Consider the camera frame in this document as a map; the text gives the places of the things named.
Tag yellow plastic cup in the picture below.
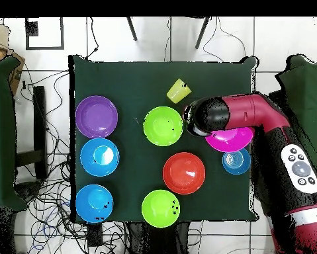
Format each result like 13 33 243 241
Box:
166 78 193 105

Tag green bowl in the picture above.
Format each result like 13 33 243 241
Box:
143 106 184 147
141 189 181 229

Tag large pink bowl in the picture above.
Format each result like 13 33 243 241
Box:
204 126 255 153

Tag dark green tablecloth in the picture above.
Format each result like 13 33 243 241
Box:
68 54 258 223

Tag large orange-red bowl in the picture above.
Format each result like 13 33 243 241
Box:
162 151 206 196

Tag small blue bowl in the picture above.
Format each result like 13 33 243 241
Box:
222 148 251 176

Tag black tripod leg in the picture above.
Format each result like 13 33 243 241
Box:
126 17 138 42
195 17 211 50

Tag black box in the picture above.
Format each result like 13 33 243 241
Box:
267 89 286 109

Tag purple bowl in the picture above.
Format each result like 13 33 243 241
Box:
75 95 119 139

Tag large blue bowl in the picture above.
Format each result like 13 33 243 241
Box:
75 184 114 224
79 138 120 177

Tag green covered side table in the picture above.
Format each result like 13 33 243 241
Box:
0 56 26 211
275 54 317 173

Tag long black bar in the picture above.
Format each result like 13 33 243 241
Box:
32 85 48 181

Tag black stand with knob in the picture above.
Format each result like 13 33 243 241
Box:
13 181 44 203

